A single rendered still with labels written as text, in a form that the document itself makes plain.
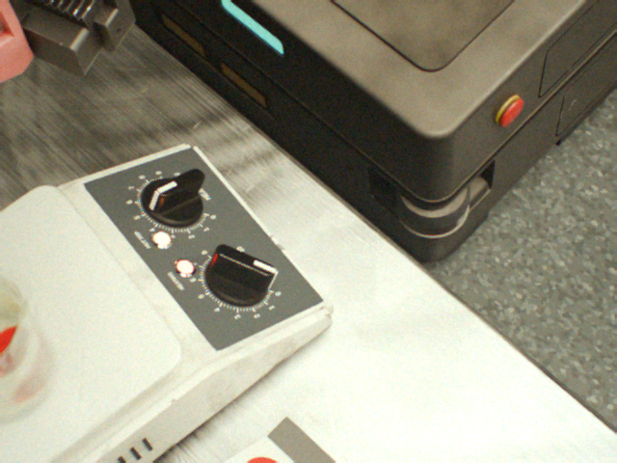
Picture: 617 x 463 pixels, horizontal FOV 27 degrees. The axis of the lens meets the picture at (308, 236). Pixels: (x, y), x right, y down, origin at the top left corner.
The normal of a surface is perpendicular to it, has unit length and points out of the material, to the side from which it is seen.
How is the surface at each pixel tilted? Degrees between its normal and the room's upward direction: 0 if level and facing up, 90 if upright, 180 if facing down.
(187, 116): 0
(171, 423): 90
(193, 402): 90
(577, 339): 0
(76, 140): 0
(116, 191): 30
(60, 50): 90
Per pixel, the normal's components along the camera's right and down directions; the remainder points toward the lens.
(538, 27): -0.07, -0.40
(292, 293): 0.32, -0.64
